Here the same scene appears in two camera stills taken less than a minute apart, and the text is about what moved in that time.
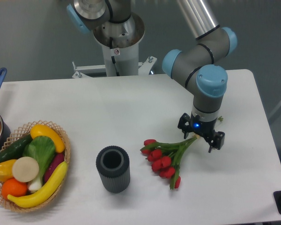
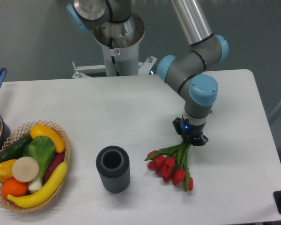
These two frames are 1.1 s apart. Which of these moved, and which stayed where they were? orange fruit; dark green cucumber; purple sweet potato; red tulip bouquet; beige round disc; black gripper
Moved: black gripper; red tulip bouquet
Stayed: dark green cucumber; beige round disc; purple sweet potato; orange fruit
